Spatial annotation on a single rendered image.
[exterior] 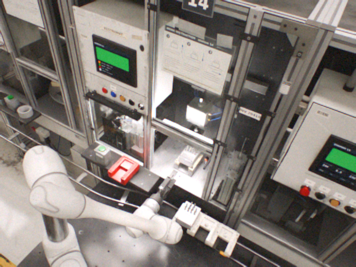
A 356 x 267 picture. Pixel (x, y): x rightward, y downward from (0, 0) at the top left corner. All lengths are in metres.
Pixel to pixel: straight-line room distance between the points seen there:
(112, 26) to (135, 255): 1.26
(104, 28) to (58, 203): 0.79
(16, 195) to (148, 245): 1.60
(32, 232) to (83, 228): 0.95
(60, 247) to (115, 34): 1.06
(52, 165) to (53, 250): 0.59
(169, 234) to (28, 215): 1.75
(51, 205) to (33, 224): 1.78
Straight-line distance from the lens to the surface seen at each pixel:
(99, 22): 1.41
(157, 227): 1.36
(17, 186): 3.13
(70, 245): 1.62
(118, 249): 1.84
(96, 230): 1.91
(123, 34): 1.34
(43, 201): 1.05
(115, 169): 1.80
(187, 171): 1.83
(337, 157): 1.20
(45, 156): 1.18
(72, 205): 1.10
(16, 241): 2.81
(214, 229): 1.70
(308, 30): 1.01
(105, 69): 1.49
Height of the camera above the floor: 2.37
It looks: 45 degrees down
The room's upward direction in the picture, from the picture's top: 6 degrees clockwise
